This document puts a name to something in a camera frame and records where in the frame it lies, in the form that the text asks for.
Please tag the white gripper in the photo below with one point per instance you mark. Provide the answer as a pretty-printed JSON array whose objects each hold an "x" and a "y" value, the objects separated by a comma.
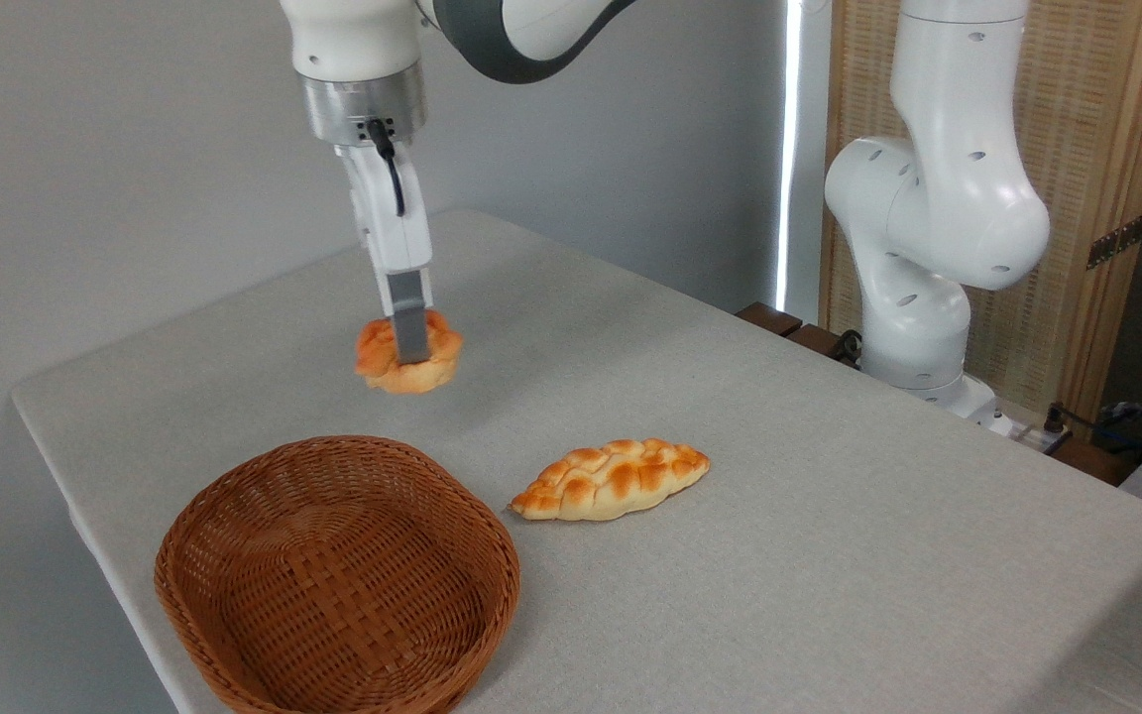
[{"x": 393, "y": 233}]

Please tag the round orange muffin bread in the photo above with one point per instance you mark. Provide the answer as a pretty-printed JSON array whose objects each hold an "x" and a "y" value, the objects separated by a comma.
[{"x": 437, "y": 369}]

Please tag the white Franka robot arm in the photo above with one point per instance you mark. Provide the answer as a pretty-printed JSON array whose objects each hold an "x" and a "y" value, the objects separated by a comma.
[{"x": 948, "y": 198}]

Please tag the long braided bread loaf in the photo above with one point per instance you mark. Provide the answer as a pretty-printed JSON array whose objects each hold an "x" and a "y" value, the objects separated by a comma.
[{"x": 611, "y": 481}]

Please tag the brown wicker basket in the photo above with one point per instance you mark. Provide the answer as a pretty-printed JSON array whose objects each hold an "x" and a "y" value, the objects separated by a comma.
[{"x": 333, "y": 565}]

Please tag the dark brown wooden block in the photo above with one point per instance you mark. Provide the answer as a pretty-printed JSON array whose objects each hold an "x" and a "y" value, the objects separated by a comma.
[
  {"x": 817, "y": 340},
  {"x": 769, "y": 318}
]

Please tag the white vertical light strip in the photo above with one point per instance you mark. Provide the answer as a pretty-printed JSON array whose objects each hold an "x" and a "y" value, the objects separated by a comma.
[{"x": 789, "y": 149}]

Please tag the grey tablecloth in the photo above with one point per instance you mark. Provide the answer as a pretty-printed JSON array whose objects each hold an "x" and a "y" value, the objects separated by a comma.
[{"x": 829, "y": 555}]

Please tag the white power strip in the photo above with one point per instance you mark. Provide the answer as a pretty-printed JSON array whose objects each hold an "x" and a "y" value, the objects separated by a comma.
[{"x": 1037, "y": 433}]

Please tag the brass hinge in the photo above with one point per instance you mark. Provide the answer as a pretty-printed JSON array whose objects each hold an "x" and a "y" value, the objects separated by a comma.
[{"x": 1116, "y": 241}]

